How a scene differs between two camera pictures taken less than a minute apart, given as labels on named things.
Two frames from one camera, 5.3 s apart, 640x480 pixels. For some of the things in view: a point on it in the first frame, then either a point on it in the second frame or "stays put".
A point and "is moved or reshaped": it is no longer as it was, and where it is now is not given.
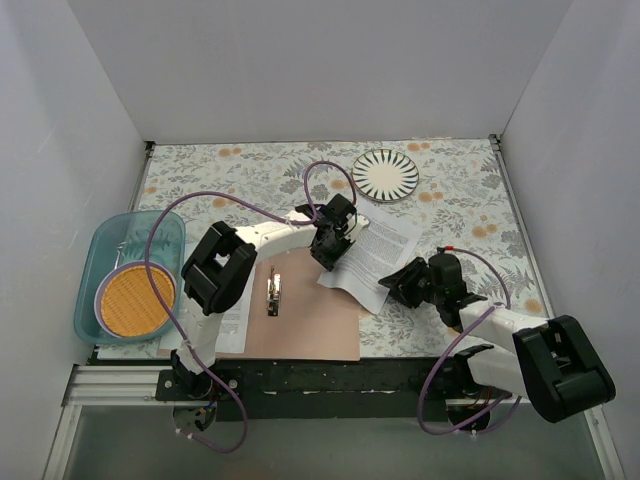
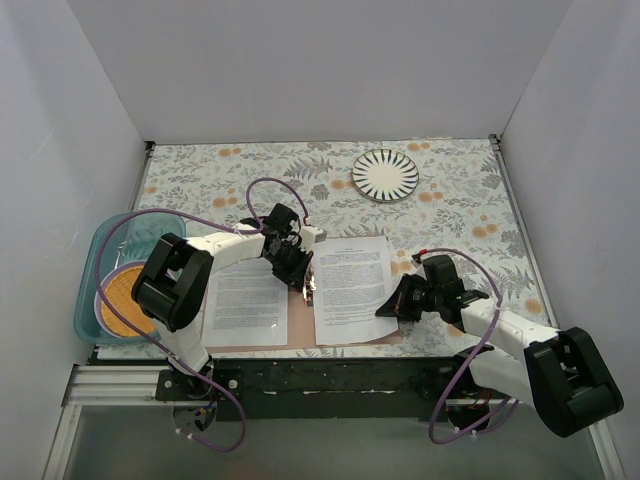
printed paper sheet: (379, 248) -> (353, 278)
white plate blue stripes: (385, 175) stays put
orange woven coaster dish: (126, 303) stays put
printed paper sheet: (233, 331) is moved or reshaped
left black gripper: (326, 248) -> (293, 261)
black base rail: (321, 390) stays put
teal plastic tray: (117, 240) stays put
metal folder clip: (273, 293) -> (309, 287)
